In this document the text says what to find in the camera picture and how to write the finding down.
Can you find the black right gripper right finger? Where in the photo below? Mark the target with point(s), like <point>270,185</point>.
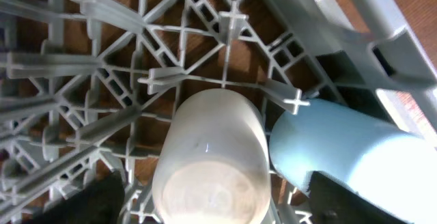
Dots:
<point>332,203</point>

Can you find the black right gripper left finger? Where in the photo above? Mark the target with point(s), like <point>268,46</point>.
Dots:
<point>100,202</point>

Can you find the light blue cup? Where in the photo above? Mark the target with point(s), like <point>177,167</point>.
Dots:
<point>391,168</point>

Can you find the grey plastic dishwasher rack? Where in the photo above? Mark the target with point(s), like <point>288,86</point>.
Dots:
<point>90,87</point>

